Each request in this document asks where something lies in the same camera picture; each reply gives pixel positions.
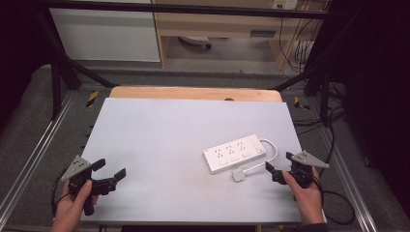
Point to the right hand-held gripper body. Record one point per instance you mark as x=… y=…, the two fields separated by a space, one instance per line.
x=306 y=159

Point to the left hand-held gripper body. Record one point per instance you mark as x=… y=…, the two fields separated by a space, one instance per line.
x=76 y=167

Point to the white plug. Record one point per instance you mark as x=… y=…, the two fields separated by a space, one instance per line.
x=238 y=175

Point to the white power strip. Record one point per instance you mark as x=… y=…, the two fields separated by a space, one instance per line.
x=232 y=154

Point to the person's left hand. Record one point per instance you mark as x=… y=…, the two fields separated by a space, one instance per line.
x=69 y=209

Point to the person's right hand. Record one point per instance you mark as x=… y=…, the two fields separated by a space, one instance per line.
x=307 y=203

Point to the yellow black floor tape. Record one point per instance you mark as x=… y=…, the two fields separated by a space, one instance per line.
x=92 y=99
x=300 y=103

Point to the black curtain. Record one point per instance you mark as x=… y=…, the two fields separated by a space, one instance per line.
x=377 y=80
x=16 y=48

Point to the wooden board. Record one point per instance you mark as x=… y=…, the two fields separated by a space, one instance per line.
x=193 y=93

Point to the white cabinet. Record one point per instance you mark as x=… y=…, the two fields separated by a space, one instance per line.
x=106 y=35

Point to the wooden desk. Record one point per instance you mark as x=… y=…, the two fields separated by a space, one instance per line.
x=219 y=27

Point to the chair base caster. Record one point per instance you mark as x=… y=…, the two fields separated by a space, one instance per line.
x=196 y=40

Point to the aluminium rail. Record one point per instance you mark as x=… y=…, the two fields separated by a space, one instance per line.
x=35 y=151
x=348 y=180

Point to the white wall socket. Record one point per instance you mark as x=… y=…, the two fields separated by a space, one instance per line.
x=285 y=4

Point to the black metal frame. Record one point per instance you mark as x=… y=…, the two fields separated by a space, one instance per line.
x=193 y=9

